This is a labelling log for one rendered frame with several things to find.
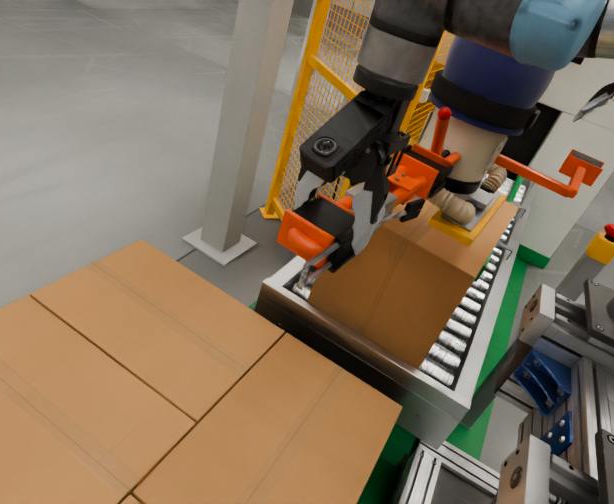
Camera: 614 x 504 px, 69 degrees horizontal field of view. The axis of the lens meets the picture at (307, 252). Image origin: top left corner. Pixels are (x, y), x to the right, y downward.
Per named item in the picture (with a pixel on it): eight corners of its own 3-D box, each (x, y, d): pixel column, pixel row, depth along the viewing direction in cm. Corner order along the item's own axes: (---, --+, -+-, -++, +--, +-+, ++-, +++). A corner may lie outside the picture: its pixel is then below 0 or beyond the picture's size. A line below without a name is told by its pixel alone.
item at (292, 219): (310, 221, 65) (319, 191, 63) (352, 247, 63) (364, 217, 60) (275, 241, 59) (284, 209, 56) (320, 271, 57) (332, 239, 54)
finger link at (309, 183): (316, 208, 65) (356, 166, 58) (292, 221, 60) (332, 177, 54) (303, 191, 65) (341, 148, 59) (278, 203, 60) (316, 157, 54)
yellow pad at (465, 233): (469, 184, 123) (478, 168, 120) (504, 202, 120) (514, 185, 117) (426, 224, 98) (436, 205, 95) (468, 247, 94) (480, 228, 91)
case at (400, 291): (380, 241, 193) (418, 157, 170) (466, 291, 180) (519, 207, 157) (304, 305, 147) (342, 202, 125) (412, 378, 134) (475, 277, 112)
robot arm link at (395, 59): (421, 47, 42) (350, 18, 45) (402, 95, 45) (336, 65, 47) (448, 46, 48) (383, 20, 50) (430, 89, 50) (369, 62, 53)
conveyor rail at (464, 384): (517, 199, 317) (532, 176, 306) (525, 203, 316) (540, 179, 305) (425, 432, 138) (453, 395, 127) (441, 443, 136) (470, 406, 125)
